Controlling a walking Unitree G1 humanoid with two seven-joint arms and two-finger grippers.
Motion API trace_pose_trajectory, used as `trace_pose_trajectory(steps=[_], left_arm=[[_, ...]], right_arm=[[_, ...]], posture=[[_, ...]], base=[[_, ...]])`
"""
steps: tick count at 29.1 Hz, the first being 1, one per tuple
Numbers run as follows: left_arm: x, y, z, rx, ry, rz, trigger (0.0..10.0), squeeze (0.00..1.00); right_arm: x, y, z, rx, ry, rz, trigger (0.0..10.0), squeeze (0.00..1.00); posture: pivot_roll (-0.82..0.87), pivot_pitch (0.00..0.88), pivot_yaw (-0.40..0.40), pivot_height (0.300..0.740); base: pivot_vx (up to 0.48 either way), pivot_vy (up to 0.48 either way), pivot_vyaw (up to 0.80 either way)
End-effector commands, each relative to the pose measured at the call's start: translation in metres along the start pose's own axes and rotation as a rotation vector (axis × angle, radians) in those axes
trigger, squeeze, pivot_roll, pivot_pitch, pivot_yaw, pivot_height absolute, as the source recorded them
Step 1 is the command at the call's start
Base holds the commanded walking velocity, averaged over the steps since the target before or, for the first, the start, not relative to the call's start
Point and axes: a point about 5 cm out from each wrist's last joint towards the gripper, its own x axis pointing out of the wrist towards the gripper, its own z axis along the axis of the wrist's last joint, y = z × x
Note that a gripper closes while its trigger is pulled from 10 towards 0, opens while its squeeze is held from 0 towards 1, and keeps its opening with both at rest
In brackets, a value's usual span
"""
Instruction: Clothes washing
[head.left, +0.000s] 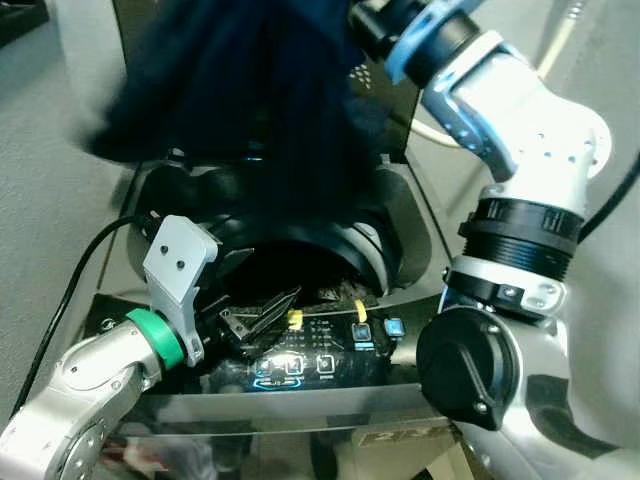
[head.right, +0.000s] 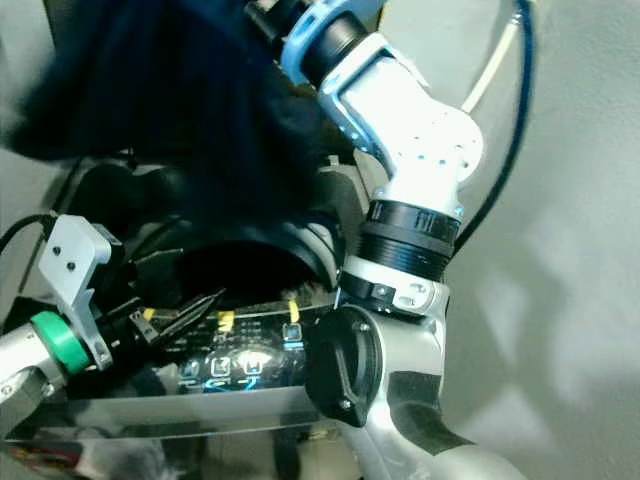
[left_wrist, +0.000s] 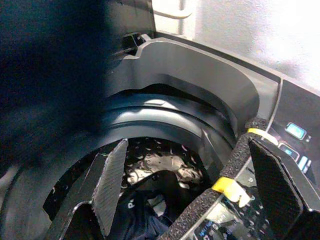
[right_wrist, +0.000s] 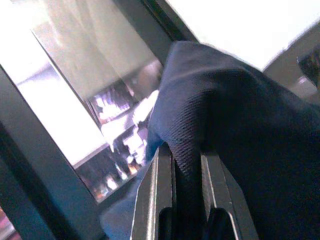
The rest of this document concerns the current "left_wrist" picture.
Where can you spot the grey top-loading washing machine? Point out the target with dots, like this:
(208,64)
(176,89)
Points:
(187,65)

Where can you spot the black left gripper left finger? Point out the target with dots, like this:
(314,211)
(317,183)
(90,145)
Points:
(110,190)

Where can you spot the white wall pipe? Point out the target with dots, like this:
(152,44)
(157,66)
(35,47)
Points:
(182,27)

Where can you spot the navy striped garment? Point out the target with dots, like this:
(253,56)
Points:
(50,62)

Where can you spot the yellow tape piece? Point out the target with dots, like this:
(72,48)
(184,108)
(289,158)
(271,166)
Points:
(227,188)
(257,132)

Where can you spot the grey washing machine lid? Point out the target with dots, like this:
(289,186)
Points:
(135,15)

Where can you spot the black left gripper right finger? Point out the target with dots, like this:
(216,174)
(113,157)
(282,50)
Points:
(280,190)

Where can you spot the black foam edge strip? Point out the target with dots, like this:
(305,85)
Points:
(237,155)

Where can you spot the dark navy garment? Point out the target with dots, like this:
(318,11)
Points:
(165,185)

